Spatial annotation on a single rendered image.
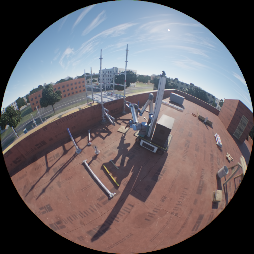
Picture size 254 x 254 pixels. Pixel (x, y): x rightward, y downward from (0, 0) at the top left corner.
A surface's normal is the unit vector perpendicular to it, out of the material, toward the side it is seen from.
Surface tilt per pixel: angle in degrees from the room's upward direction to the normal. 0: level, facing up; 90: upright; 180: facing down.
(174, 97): 90
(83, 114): 90
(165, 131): 90
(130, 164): 0
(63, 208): 0
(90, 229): 0
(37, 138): 90
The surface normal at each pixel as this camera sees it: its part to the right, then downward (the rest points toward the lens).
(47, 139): 0.72, 0.44
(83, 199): 0.05, -0.80
